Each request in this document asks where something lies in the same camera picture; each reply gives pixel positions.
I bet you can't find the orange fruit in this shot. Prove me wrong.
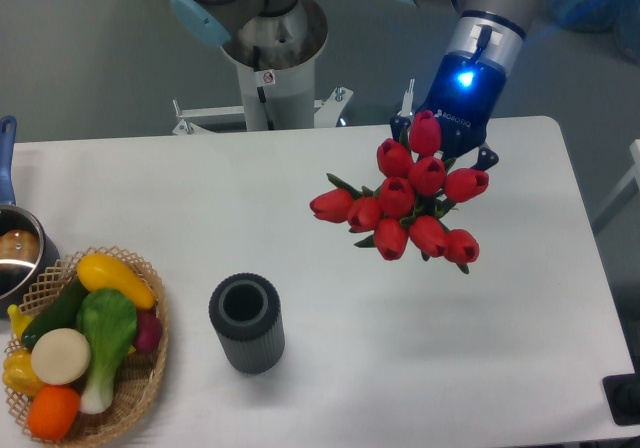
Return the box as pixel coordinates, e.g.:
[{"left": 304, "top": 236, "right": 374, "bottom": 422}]
[{"left": 27, "top": 385, "right": 80, "bottom": 441}]

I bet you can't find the yellow banana tip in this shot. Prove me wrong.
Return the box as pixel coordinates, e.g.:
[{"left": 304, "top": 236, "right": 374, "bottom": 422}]
[{"left": 7, "top": 304, "right": 34, "bottom": 339}]

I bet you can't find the black device at edge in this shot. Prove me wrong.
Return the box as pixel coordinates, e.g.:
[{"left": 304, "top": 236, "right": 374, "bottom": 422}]
[{"left": 602, "top": 373, "right": 639, "bottom": 426}]

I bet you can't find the white furniture frame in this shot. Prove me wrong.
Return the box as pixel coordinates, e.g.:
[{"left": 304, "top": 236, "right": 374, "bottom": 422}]
[{"left": 591, "top": 139, "right": 639, "bottom": 236}]

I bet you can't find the blue handled saucepan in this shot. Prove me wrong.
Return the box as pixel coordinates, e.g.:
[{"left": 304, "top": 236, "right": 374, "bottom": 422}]
[{"left": 1, "top": 115, "right": 59, "bottom": 320}]

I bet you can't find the green bok choy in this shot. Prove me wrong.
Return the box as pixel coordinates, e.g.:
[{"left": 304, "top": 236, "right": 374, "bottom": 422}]
[{"left": 76, "top": 288, "right": 137, "bottom": 415}]

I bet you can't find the purple red radish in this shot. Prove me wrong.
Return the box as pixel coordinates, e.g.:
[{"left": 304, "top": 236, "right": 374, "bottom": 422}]
[{"left": 132, "top": 311, "right": 163, "bottom": 353}]

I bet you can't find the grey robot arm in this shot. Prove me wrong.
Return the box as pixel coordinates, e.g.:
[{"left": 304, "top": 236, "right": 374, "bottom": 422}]
[{"left": 170, "top": 0, "right": 543, "bottom": 170}]

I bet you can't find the yellow bell pepper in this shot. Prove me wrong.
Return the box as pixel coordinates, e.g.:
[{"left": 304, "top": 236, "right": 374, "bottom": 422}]
[{"left": 2, "top": 349, "right": 46, "bottom": 398}]

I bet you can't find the blue plastic bag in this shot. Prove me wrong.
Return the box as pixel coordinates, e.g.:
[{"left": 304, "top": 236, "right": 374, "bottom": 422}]
[{"left": 545, "top": 0, "right": 639, "bottom": 64}]

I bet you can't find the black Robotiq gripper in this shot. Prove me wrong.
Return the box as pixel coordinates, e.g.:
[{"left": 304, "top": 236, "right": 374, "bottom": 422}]
[{"left": 390, "top": 53, "right": 506, "bottom": 171}]

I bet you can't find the woven wicker basket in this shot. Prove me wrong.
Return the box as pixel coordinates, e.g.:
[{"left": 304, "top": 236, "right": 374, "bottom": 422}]
[{"left": 1, "top": 246, "right": 169, "bottom": 447}]

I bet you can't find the dark green cucumber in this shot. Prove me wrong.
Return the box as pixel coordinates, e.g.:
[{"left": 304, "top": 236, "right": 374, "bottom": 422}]
[{"left": 21, "top": 278, "right": 89, "bottom": 349}]

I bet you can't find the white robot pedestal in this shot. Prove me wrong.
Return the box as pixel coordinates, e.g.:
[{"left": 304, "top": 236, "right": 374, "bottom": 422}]
[{"left": 171, "top": 0, "right": 353, "bottom": 131}]

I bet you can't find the round beige disc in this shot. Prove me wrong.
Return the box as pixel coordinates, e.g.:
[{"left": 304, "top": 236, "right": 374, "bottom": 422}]
[{"left": 31, "top": 328, "right": 91, "bottom": 385}]

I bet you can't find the yellow squash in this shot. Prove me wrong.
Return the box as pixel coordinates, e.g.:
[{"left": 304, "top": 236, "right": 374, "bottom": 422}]
[{"left": 76, "top": 253, "right": 156, "bottom": 310}]

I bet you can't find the red tulip bouquet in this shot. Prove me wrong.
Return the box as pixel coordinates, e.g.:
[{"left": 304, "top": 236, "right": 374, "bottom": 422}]
[{"left": 309, "top": 111, "right": 489, "bottom": 274}]

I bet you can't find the dark grey ribbed vase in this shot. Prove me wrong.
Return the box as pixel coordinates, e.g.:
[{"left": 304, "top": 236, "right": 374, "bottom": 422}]
[{"left": 208, "top": 273, "right": 285, "bottom": 375}]

